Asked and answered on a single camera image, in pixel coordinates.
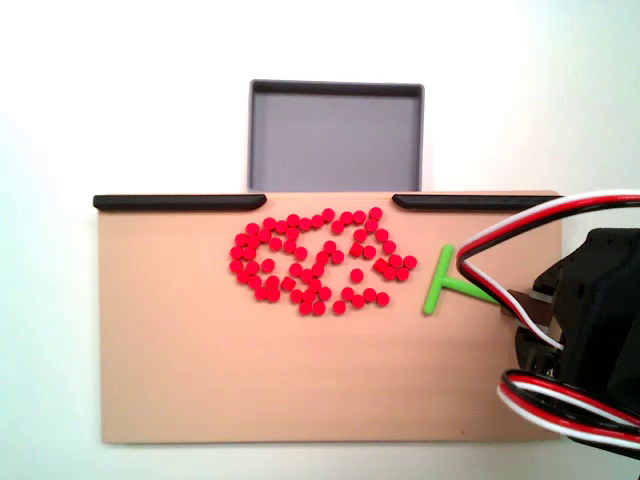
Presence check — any green T-shaped pusher tool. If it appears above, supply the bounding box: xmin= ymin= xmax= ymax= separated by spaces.
xmin=422 ymin=243 xmax=534 ymax=321

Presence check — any red cylindrical granules heap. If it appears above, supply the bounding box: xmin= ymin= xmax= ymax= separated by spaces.
xmin=228 ymin=206 xmax=419 ymax=317

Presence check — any grey shallow tray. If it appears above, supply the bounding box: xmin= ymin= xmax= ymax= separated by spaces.
xmin=247 ymin=78 xmax=426 ymax=194

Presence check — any beige flat board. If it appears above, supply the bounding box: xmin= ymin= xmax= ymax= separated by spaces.
xmin=94 ymin=189 xmax=564 ymax=445

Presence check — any red white black servo cable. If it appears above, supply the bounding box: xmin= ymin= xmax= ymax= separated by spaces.
xmin=455 ymin=188 xmax=640 ymax=351
xmin=497 ymin=368 xmax=640 ymax=446

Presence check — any black edge rail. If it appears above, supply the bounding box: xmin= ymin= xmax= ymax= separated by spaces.
xmin=392 ymin=193 xmax=564 ymax=211
xmin=92 ymin=194 xmax=268 ymax=212

